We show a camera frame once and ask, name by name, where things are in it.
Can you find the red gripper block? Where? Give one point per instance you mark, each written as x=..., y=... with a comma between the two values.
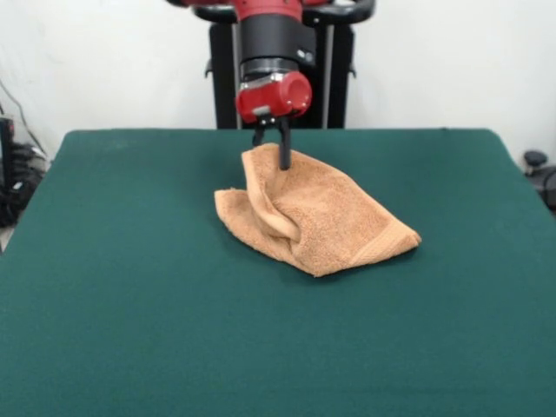
x=269, y=100

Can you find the tan terry towel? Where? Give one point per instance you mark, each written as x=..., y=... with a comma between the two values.
x=321, y=217

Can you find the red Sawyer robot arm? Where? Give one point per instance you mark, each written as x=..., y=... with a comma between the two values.
x=269, y=39

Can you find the dark green table cloth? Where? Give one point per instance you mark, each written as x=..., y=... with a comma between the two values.
x=130, y=304

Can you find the black equipment stack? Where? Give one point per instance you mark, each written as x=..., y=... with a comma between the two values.
x=8, y=174

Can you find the black office chair base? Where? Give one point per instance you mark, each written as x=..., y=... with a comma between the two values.
x=538, y=169

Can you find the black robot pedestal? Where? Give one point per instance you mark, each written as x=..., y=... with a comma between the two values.
x=226, y=87

